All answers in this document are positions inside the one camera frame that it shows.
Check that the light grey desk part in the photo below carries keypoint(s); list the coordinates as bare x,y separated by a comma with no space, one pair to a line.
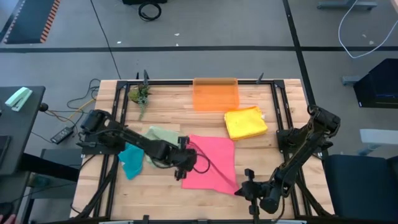
379,137

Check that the yellow microfiber towel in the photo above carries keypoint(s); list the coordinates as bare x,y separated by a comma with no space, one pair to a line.
245,123

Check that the black remote control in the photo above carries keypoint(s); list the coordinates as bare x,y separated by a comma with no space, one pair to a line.
62,135

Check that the teal microfiber towel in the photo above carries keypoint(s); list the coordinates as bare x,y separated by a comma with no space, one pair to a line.
132,165

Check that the small potted succulent plant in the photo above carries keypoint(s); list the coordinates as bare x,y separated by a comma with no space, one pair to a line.
140,93

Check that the black round knob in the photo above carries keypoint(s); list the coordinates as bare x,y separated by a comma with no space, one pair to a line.
43,107

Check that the dark blue chair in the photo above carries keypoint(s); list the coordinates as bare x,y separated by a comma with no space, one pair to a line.
360,186

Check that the translucent orange plastic bin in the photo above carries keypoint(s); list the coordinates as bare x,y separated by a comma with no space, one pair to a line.
216,96

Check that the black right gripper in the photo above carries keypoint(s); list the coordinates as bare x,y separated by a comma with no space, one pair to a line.
258,191

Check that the pink microfiber towel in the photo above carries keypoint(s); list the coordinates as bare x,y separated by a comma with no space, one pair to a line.
217,149

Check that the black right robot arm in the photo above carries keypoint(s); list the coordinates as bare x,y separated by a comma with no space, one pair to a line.
298,155

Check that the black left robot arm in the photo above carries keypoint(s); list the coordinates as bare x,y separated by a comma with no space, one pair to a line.
140,144

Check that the black side desk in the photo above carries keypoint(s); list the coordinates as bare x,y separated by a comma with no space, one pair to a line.
18,140

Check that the person's hand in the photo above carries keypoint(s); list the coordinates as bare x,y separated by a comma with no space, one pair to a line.
6,220

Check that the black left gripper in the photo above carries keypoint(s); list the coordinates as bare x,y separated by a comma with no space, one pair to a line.
178,158

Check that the grey desk foot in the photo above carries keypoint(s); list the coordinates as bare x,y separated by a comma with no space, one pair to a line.
342,5

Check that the black mat with orange stripes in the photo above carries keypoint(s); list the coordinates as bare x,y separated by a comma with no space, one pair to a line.
31,21

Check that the light green microfiber towel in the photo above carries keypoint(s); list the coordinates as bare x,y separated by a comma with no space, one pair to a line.
164,134

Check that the mint green stapler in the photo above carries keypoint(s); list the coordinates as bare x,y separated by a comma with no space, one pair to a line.
18,98

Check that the black cabinet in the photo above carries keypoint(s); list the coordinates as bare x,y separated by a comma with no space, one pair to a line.
379,84

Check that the black aluminium rig frame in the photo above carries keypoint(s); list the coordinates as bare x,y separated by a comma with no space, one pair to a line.
168,82

